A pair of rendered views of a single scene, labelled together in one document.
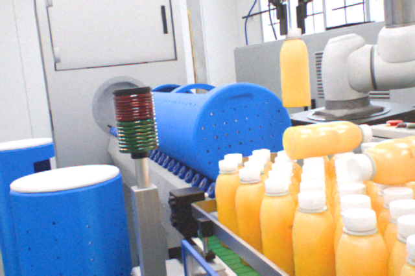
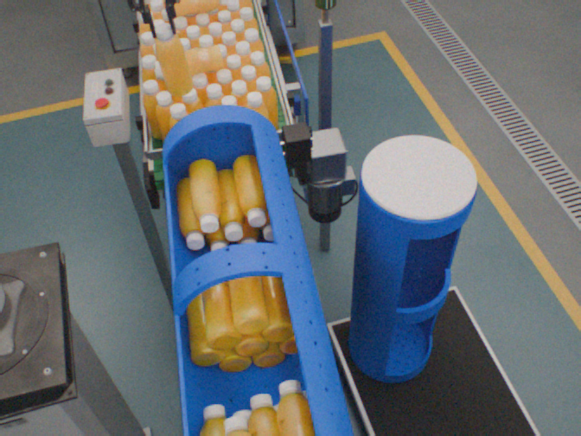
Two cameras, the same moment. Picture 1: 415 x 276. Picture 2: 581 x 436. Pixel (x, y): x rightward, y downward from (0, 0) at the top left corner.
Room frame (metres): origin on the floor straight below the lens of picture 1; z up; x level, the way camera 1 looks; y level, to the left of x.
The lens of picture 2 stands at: (2.42, 0.21, 2.14)
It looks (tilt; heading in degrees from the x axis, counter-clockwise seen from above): 50 degrees down; 189
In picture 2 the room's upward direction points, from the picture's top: 4 degrees counter-clockwise
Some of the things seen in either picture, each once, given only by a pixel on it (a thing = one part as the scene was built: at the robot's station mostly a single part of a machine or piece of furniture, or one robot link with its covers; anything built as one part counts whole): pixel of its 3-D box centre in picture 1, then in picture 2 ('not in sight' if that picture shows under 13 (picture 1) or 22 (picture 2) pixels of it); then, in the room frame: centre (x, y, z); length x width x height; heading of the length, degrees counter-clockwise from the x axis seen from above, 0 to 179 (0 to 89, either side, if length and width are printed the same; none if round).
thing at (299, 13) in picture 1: (300, 19); (150, 22); (1.25, -0.26, 1.37); 0.03 x 0.01 x 0.07; 16
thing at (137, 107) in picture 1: (134, 106); not in sight; (0.82, 0.10, 1.23); 0.06 x 0.06 x 0.04
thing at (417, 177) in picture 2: (66, 177); (418, 175); (1.36, 0.37, 1.03); 0.28 x 0.28 x 0.01
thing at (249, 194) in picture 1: (253, 219); (259, 82); (0.97, -0.08, 0.98); 0.07 x 0.07 x 0.17
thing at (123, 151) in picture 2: not in sight; (150, 231); (1.18, -0.47, 0.50); 0.04 x 0.04 x 1.00; 17
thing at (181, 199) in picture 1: (190, 211); (295, 145); (1.20, 0.04, 0.95); 0.10 x 0.07 x 0.10; 107
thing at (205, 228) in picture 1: (206, 238); (290, 105); (1.02, 0.01, 0.94); 0.03 x 0.02 x 0.08; 17
